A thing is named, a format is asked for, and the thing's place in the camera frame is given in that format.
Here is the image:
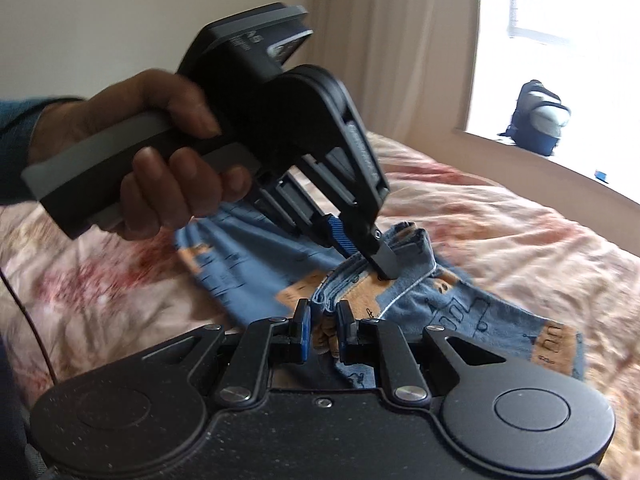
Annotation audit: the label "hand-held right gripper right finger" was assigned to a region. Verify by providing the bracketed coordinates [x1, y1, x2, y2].
[336, 301, 506, 404]

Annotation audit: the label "person's left forearm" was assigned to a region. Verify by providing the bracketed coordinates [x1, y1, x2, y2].
[0, 97, 83, 206]

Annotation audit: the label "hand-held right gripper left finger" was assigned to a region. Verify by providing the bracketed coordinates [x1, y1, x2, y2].
[142, 300, 314, 406]

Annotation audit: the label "white window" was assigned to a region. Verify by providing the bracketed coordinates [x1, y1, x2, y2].
[465, 0, 640, 196]

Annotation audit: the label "beige curtain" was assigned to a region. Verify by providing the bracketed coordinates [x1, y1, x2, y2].
[305, 0, 483, 156]

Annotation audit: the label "pink floral bed sheet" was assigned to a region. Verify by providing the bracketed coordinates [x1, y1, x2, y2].
[0, 130, 640, 480]

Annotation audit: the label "dark blue backpack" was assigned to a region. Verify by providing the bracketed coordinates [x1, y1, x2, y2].
[502, 79, 572, 157]

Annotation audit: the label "white window sill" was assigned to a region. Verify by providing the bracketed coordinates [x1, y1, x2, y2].
[452, 127, 640, 206]

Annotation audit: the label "person's left hand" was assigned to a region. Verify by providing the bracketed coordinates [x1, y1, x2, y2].
[29, 70, 253, 241]

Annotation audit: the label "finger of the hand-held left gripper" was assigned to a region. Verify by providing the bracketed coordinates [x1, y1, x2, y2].
[257, 167, 359, 259]
[340, 200, 401, 281]

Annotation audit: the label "black cable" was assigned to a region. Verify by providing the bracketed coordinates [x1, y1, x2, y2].
[0, 265, 57, 387]

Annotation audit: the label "blue patterned pants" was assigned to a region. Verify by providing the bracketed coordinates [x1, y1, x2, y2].
[172, 202, 586, 391]

